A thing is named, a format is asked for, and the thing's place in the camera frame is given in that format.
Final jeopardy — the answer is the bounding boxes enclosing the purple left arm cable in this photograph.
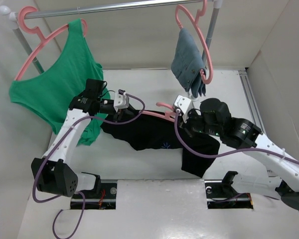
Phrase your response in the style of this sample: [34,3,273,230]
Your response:
[32,90,147,239]

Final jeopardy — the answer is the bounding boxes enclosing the blue denim shorts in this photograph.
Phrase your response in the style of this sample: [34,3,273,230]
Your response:
[171,28,206,98]

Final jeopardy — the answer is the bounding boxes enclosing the green tank top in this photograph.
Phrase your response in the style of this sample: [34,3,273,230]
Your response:
[9,19,104,134]

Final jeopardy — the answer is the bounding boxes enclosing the pink plastic hanger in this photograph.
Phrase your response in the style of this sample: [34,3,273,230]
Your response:
[142,102,175,122]

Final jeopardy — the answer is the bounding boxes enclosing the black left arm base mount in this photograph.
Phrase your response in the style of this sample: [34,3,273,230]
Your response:
[82,180,118,210]

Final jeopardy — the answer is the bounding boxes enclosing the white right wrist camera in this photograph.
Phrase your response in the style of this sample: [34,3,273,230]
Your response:
[172,95,193,123]

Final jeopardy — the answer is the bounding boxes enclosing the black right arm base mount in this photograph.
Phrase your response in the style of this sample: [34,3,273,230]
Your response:
[204,171,254,210]

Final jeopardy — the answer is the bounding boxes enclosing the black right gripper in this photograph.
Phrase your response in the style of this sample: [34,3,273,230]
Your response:
[174,108,222,137]

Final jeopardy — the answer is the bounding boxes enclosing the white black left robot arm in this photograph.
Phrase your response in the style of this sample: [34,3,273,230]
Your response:
[31,79,130,198]

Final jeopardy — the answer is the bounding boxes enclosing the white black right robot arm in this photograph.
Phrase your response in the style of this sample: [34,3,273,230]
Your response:
[173,96,299,211]

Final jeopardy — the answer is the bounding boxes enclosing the pink hanger with jeans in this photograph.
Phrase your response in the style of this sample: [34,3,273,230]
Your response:
[175,0,214,85]

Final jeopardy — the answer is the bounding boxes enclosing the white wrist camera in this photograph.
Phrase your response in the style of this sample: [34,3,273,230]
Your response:
[172,95,193,123]
[113,89,129,112]

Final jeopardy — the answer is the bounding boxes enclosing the metal clothes rack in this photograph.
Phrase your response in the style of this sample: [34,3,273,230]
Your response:
[0,0,223,78]

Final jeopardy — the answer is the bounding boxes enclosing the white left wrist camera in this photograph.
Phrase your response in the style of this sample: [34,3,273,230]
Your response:
[113,89,129,112]

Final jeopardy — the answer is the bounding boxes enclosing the black t shirt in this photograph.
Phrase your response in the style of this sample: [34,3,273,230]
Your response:
[101,114,220,178]

